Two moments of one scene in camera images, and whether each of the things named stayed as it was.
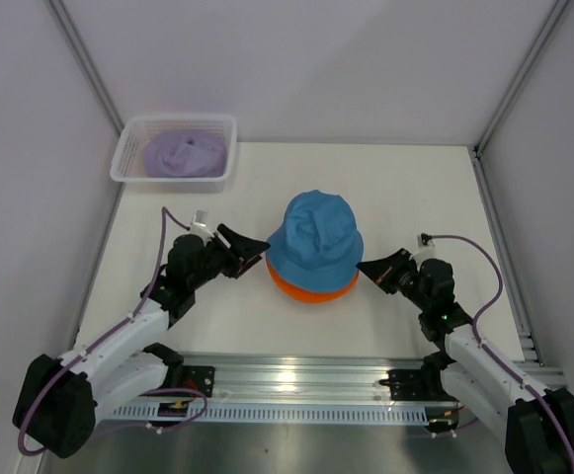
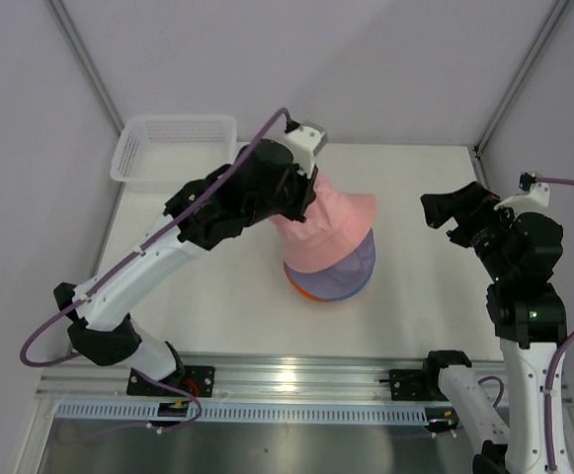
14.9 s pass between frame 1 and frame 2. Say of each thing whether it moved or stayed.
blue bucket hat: moved
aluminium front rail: stayed
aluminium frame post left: stayed
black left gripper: moved
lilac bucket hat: moved
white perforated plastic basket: stayed
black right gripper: moved
